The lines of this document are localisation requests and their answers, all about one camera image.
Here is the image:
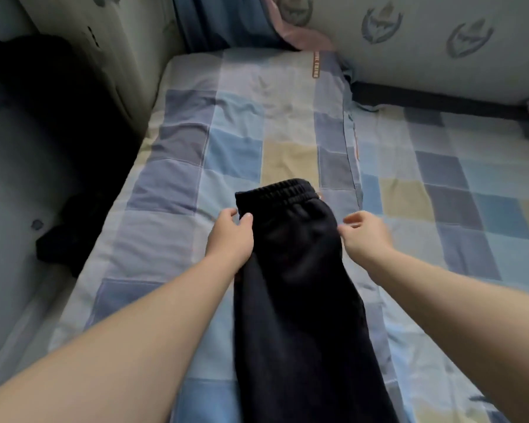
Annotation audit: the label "person's left hand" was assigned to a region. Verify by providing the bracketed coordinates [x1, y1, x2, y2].
[203, 207, 257, 277]

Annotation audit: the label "person's right hand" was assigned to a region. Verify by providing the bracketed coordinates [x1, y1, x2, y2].
[337, 209, 399, 272]

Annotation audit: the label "black sweatpants with drawstring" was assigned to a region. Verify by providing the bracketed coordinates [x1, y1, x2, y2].
[232, 177, 400, 423]

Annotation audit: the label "person's right forearm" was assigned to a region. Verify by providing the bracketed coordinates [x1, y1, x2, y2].
[366, 251, 529, 423]

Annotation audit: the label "person's left forearm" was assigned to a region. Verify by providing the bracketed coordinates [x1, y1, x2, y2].
[0, 255, 241, 423]

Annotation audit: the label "bed with plaid sheet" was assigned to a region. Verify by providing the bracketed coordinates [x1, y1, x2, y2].
[48, 48, 529, 423]

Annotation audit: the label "plaid quilt with orange tags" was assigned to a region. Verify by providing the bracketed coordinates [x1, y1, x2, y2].
[48, 48, 400, 423]

